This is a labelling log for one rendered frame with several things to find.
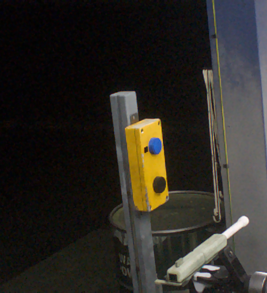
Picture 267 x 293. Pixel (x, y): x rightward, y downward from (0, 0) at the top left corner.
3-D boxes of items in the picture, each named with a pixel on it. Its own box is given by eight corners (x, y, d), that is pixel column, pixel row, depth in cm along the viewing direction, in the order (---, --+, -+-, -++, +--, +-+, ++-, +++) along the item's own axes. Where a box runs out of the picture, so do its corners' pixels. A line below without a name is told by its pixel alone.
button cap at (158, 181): (167, 190, 227) (160, 189, 228) (165, 174, 226) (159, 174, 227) (158, 195, 223) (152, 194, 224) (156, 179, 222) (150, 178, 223)
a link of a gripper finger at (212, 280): (195, 282, 221) (223, 285, 217) (194, 278, 220) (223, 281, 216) (200, 276, 225) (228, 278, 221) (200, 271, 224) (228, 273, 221)
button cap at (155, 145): (163, 151, 224) (156, 151, 225) (161, 135, 223) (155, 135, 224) (154, 156, 220) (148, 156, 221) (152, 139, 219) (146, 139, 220)
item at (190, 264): (186, 339, 219) (178, 266, 214) (172, 336, 222) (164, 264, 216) (255, 273, 258) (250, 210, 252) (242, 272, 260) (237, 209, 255)
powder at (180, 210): (90, 219, 356) (90, 217, 356) (175, 189, 387) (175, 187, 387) (162, 245, 314) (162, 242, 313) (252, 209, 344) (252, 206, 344)
